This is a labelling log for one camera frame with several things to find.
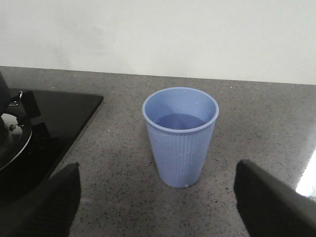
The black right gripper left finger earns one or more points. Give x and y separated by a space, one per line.
48 210

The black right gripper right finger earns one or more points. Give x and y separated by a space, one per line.
270 208

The blue ribbed plastic cup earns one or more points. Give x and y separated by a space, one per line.
180 122

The right black pot support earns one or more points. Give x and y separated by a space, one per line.
24 107

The dark blue cooking pot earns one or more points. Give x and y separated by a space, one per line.
5 96

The right gas burner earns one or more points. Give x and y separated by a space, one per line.
16 139

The black glass gas stove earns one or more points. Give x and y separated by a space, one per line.
63 117

